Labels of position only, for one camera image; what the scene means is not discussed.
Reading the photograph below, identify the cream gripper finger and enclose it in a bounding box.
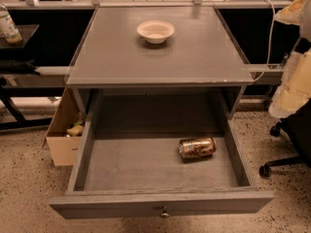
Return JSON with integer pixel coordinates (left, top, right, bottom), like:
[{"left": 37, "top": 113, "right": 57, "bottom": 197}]
[
  {"left": 274, "top": 0, "right": 307, "bottom": 25},
  {"left": 268, "top": 50, "right": 311, "bottom": 118}
]

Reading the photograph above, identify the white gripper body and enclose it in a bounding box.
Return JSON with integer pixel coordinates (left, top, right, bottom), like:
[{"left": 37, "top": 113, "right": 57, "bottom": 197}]
[{"left": 292, "top": 37, "right": 311, "bottom": 54}]

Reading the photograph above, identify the orange soda can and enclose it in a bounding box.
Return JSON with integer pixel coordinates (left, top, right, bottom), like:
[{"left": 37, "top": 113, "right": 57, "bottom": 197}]
[{"left": 179, "top": 137, "right": 217, "bottom": 159}]

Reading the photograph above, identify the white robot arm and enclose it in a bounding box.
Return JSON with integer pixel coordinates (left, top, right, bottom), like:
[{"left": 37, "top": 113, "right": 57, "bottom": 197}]
[{"left": 268, "top": 0, "right": 311, "bottom": 118}]

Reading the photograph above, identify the round metal drawer knob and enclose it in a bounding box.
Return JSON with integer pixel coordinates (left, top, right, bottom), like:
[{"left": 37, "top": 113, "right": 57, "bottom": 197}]
[{"left": 159, "top": 207, "right": 170, "bottom": 219}]

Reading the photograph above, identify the open grey top drawer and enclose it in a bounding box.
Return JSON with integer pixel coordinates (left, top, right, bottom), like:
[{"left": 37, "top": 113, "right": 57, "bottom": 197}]
[{"left": 50, "top": 119, "right": 274, "bottom": 218}]

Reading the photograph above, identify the black office chair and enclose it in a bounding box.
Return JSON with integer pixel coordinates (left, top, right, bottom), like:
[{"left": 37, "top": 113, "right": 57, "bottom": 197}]
[{"left": 259, "top": 101, "right": 311, "bottom": 178}]

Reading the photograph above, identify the white paper bowl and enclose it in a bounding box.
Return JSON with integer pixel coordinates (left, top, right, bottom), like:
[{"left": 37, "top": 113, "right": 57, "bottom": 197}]
[{"left": 137, "top": 20, "right": 175, "bottom": 44}]

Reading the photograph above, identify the grey wooden cabinet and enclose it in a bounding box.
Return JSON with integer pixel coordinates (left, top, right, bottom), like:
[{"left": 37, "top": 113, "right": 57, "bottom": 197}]
[{"left": 67, "top": 7, "right": 252, "bottom": 138}]

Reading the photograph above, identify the yellow sponge in box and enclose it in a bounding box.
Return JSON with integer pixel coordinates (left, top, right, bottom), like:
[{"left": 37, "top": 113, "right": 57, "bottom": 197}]
[{"left": 66, "top": 113, "right": 84, "bottom": 137}]

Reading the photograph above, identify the cardboard box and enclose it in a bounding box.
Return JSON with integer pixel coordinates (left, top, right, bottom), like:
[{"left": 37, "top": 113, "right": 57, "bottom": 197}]
[{"left": 46, "top": 88, "right": 84, "bottom": 166}]

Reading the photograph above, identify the black side table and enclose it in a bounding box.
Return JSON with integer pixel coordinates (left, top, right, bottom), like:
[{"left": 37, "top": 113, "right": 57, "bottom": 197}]
[{"left": 0, "top": 24, "right": 52, "bottom": 131}]

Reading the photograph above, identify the plastic bottle with label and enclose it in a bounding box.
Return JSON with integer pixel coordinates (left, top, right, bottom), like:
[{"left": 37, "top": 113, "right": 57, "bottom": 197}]
[{"left": 0, "top": 3, "right": 22, "bottom": 44}]

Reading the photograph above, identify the white cable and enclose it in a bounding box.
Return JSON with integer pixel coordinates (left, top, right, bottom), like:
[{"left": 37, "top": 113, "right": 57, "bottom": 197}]
[{"left": 253, "top": 0, "right": 277, "bottom": 83}]

